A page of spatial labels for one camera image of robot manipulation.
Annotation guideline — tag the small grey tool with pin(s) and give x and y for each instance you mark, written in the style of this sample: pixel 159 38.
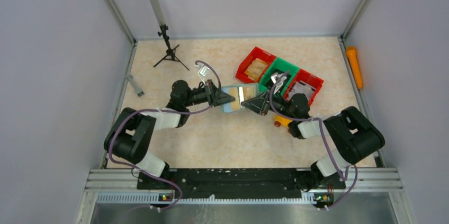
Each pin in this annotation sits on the small grey tool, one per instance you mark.
pixel 138 90

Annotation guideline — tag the far red bin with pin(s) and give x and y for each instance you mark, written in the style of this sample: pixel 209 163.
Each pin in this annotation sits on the far red bin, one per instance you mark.
pixel 255 53

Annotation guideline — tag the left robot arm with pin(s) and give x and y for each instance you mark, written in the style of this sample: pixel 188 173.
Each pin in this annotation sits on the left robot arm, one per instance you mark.
pixel 130 136

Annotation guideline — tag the red bin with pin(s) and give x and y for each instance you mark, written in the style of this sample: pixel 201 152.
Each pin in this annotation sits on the red bin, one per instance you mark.
pixel 306 78
pixel 255 53

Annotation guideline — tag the yellow toy car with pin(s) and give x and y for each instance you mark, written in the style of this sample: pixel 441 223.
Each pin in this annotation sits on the yellow toy car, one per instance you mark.
pixel 280 121

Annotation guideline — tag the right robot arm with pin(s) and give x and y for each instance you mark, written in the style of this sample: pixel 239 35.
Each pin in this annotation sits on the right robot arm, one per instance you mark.
pixel 353 135

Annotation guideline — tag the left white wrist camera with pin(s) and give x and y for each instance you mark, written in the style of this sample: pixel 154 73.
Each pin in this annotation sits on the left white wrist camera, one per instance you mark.
pixel 202 72

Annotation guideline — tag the black tripod with grey tube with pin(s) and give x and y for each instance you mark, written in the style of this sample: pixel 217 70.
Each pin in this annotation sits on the black tripod with grey tube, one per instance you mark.
pixel 163 28

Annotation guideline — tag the orange patterned card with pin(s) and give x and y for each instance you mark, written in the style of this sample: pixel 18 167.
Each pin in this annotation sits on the orange patterned card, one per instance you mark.
pixel 241 93

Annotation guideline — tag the near red bin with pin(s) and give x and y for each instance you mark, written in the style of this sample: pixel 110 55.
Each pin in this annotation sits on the near red bin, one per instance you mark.
pixel 306 78

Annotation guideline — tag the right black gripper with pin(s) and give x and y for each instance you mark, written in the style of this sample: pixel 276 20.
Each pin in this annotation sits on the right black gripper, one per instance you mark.
pixel 266 101

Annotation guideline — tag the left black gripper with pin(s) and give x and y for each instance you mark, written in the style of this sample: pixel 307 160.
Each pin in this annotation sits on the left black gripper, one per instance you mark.
pixel 213 92

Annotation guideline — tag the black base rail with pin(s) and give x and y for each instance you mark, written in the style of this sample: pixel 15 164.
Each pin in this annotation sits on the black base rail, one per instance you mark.
pixel 240 183

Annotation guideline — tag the orange flashlight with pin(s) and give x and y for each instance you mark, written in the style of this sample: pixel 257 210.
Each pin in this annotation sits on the orange flashlight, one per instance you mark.
pixel 351 54

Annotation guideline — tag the green card holder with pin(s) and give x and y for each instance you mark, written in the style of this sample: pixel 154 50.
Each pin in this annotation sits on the green card holder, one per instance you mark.
pixel 226 107

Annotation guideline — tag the wooden blocks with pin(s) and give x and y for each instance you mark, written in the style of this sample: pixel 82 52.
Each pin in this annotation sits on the wooden blocks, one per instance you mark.
pixel 255 69

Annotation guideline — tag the clear plastic bags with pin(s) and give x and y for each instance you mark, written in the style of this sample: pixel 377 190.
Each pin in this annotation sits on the clear plastic bags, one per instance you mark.
pixel 300 88

